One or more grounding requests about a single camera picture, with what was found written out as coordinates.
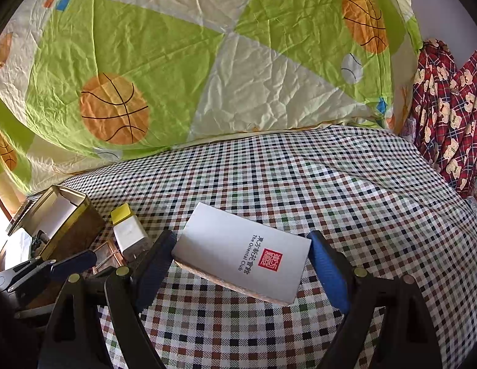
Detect checkered bed sheet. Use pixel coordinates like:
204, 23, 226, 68
58, 123, 477, 369

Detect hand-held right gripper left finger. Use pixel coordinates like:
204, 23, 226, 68
38, 230, 178, 369

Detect white paper sheet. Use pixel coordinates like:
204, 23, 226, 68
40, 196, 78, 239

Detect small white block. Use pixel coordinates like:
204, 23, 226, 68
113, 217, 150, 259

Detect small yellow block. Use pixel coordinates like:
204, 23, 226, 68
111, 204, 132, 224

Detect metal tin lid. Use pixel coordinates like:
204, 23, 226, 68
6, 196, 43, 237

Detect red plaid bear cloth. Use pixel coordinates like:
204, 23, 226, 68
400, 38, 477, 200

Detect white box with red seal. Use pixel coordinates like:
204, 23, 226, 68
171, 202, 313, 305

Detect gold rectangular tin box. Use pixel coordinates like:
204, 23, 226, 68
21, 184, 106, 273

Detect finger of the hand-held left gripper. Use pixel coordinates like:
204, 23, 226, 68
50, 249, 97, 282
0, 258, 56, 295

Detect green basketball print quilt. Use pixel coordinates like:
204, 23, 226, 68
0, 0, 423, 196

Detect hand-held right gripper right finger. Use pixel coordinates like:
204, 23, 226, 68
305, 231, 444, 369

